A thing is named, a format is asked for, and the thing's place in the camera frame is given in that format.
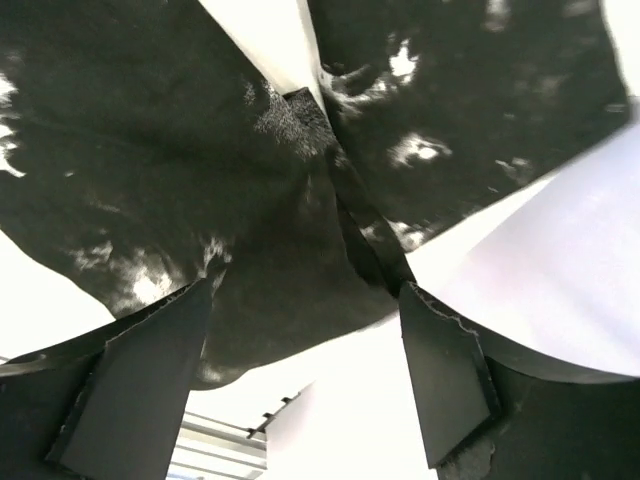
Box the black white patterned trousers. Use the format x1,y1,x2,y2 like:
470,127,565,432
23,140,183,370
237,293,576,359
1,1,630,390

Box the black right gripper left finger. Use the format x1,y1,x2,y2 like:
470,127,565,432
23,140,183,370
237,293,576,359
1,280,211,479

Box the aluminium rail frame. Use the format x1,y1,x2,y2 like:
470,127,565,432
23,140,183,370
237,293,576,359
166,379,308,479

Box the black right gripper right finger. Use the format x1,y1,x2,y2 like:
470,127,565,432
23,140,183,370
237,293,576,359
398,283,639,480

